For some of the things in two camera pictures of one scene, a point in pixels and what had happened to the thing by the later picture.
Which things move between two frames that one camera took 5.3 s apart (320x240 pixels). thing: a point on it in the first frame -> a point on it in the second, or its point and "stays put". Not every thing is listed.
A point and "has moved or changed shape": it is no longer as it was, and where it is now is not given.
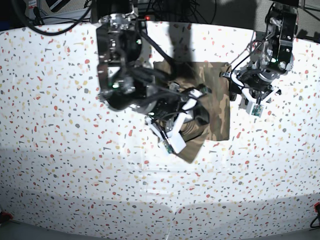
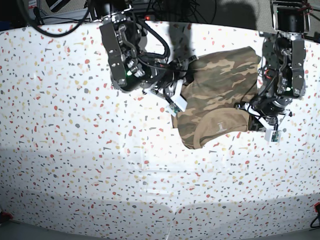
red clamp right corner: [317, 207] stays put
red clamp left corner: [5, 216] stays put
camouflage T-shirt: [214, 125] has moved or changed shape
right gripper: [253, 107] -> [270, 122]
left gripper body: [174, 141] -> [177, 104]
